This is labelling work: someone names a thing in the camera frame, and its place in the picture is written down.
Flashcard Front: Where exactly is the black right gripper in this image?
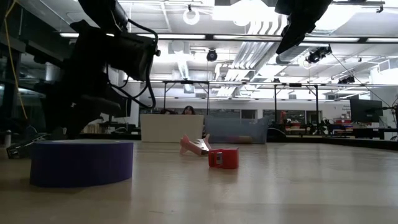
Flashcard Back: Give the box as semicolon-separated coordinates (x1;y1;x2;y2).
274;0;333;55

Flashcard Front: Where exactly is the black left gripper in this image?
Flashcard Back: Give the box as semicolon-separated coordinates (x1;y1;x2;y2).
43;71;131;141

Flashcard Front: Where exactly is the purple tape roll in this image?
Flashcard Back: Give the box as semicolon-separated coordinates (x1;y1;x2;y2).
29;139;134;189

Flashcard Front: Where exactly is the black and silver stapler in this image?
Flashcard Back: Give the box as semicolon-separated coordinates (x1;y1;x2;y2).
6;133;50;159

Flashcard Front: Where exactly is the pink stapler remover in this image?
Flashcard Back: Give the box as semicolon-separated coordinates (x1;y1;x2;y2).
179;133;213;156

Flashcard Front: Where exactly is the wooden crate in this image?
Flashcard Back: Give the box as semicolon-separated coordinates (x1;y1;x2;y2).
83;123;101;134

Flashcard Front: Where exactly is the long ceiling light strip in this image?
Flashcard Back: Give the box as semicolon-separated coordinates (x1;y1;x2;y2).
58;32;398;44

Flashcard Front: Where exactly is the black monitor on stand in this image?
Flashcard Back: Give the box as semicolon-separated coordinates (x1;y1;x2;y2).
120;96;133;118

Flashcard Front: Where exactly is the black ceiling lamp pair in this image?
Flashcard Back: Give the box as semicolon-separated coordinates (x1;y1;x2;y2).
338;75;356;85

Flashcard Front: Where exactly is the large black monitor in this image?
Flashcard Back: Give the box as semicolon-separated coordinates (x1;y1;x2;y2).
349;98;384;123

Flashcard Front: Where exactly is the grey translucent plastic bin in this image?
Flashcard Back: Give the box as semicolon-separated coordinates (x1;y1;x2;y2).
204;116;271;145

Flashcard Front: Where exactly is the black desk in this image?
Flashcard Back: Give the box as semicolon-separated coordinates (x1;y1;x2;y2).
353;127;398;140

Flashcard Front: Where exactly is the silver ventilation duct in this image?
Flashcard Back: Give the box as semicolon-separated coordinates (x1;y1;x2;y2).
275;0;333;65

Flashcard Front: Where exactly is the black ceiling-hung camera cluster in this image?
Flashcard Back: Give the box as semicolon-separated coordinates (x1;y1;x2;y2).
305;45;333;65

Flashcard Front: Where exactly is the black metal gantry frame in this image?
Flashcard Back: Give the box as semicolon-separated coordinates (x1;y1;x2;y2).
155;79;398;135

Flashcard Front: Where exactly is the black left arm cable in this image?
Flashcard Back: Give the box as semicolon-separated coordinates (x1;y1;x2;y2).
107;18;161;110

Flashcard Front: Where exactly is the yellow hanging cable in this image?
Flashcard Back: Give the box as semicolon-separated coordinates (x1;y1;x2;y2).
0;0;29;121

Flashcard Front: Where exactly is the white ring ceiling lamp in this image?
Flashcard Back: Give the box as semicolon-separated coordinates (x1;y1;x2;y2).
182;6;201;26

